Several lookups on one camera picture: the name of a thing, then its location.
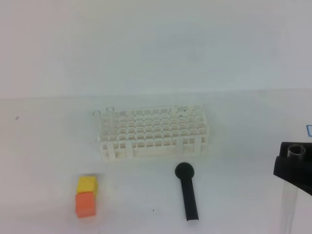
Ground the black plastic scoop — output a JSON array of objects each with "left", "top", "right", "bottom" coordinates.
[{"left": 175, "top": 162, "right": 199, "bottom": 221}]

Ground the clear glass test tube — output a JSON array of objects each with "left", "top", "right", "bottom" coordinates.
[{"left": 279, "top": 144, "right": 306, "bottom": 234}]

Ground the yellow foam cube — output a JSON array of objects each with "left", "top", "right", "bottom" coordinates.
[{"left": 76, "top": 175, "right": 98, "bottom": 196}]

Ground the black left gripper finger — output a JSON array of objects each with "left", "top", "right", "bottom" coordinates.
[{"left": 279, "top": 142, "right": 312, "bottom": 158}]

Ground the orange foam cube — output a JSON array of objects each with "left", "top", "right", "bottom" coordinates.
[{"left": 75, "top": 192, "right": 96, "bottom": 218}]

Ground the clear test tube in rack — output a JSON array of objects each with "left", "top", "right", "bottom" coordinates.
[
  {"left": 106, "top": 106, "right": 115, "bottom": 133},
  {"left": 93, "top": 110, "right": 102, "bottom": 135}
]

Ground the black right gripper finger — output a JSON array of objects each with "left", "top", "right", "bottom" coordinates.
[{"left": 273, "top": 156, "right": 312, "bottom": 195}]

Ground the white plastic test tube rack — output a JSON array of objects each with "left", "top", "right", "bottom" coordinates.
[{"left": 97, "top": 105, "right": 209, "bottom": 162}]

